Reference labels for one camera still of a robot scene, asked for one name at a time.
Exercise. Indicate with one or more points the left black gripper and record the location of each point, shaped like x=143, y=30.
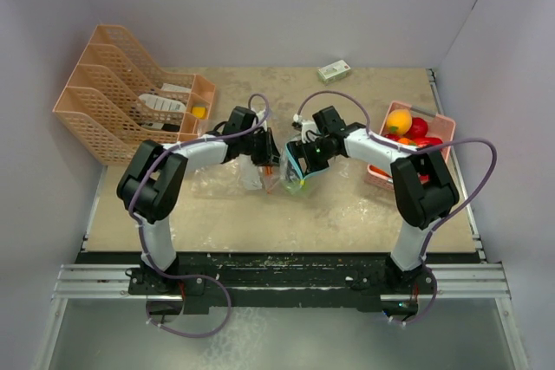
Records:
x=270, y=155

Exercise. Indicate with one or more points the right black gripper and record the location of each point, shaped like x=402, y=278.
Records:
x=311, y=166

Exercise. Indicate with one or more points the zip bag of red apples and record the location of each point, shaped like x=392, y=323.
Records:
x=235, y=179

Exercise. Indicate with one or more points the zip bag of mixed fruit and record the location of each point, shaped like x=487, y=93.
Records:
x=290, y=173

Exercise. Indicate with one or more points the fake orange tangerine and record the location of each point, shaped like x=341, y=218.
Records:
x=379, y=171

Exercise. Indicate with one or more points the fake yellow orange fruit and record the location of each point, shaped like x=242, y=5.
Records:
x=398, y=121

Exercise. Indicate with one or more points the fake orange persimmon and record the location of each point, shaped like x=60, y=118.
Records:
x=406, y=141

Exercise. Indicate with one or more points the red fake apple one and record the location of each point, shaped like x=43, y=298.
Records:
x=418, y=129

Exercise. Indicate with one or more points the pink perforated plastic basket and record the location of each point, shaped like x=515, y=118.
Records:
x=439, y=126

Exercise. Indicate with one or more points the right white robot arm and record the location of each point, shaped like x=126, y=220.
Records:
x=424, y=189

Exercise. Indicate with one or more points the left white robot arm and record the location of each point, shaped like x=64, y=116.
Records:
x=150, y=186

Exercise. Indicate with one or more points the yellow eraser block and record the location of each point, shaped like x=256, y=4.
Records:
x=199, y=112

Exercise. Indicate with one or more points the small white red box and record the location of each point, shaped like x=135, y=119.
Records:
x=334, y=72

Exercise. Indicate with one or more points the white packet in organizer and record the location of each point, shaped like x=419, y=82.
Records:
x=165, y=104

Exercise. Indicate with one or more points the orange desk file organizer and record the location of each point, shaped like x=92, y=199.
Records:
x=100, y=103

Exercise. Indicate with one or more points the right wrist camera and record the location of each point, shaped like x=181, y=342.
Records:
x=307, y=128

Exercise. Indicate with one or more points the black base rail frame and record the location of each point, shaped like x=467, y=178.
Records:
x=360, y=281

